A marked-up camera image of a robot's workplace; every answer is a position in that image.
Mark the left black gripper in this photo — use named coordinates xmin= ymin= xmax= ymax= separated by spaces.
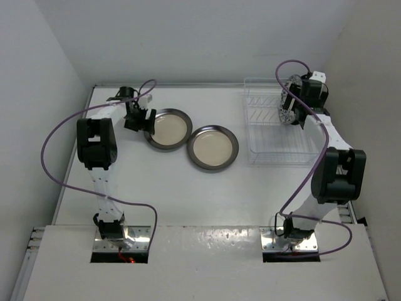
xmin=123 ymin=105 xmax=155 ymax=134

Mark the blue floral plate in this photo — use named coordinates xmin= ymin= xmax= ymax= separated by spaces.
xmin=278 ymin=75 xmax=302 ymax=125

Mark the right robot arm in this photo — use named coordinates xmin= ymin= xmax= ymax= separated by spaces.
xmin=279 ymin=74 xmax=367 ymax=243

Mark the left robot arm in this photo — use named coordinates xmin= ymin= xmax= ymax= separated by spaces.
xmin=76 ymin=87 xmax=156 ymax=250

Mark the grey rim plate left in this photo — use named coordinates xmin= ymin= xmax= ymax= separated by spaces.
xmin=143 ymin=108 xmax=192 ymax=151

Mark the grey rim plate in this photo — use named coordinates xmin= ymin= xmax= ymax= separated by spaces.
xmin=143 ymin=108 xmax=192 ymax=151
xmin=187 ymin=125 xmax=239 ymax=172

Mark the grey rim plate right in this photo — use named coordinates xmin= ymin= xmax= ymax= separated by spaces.
xmin=187 ymin=125 xmax=239 ymax=172

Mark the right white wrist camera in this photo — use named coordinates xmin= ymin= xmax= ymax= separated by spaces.
xmin=301 ymin=71 xmax=326 ymax=83

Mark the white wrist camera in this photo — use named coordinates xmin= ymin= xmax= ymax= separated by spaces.
xmin=137 ymin=94 xmax=153 ymax=110
xmin=301 ymin=71 xmax=326 ymax=83

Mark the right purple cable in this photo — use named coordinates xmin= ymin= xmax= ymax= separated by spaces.
xmin=274 ymin=60 xmax=353 ymax=258

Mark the purple cable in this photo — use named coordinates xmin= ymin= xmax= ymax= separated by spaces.
xmin=274 ymin=60 xmax=353 ymax=258
xmin=41 ymin=78 xmax=158 ymax=244

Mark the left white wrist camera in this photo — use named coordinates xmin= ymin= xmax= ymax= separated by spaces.
xmin=137 ymin=94 xmax=153 ymax=110

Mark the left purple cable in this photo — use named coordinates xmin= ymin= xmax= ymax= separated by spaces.
xmin=41 ymin=78 xmax=158 ymax=244

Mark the white wire dish rack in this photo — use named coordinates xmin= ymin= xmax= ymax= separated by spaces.
xmin=243 ymin=77 xmax=319 ymax=166

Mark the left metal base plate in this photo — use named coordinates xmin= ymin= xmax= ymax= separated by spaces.
xmin=92 ymin=226 xmax=151 ymax=253

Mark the metal base plate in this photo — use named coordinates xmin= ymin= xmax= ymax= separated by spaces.
xmin=92 ymin=226 xmax=151 ymax=253
xmin=259 ymin=226 xmax=318 ymax=253

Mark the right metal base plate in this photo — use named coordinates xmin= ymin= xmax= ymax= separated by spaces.
xmin=259 ymin=226 xmax=318 ymax=253

